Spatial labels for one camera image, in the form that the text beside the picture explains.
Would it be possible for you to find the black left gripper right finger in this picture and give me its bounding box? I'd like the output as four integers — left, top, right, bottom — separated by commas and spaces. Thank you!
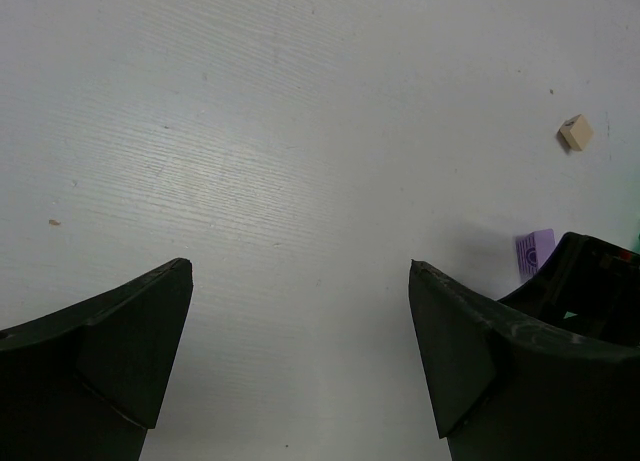
409, 261, 639, 460

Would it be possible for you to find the purple house-shaped block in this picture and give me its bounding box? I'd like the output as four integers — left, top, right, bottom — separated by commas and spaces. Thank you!
515, 229, 556, 281

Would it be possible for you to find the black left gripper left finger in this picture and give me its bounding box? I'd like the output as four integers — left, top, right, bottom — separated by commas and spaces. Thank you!
1, 258, 193, 460

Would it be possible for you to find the beige square block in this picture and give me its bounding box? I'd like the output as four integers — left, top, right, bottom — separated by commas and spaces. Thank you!
558, 114, 594, 153

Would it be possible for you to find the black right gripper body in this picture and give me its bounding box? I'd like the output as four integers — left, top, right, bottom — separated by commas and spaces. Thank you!
500, 232, 639, 344

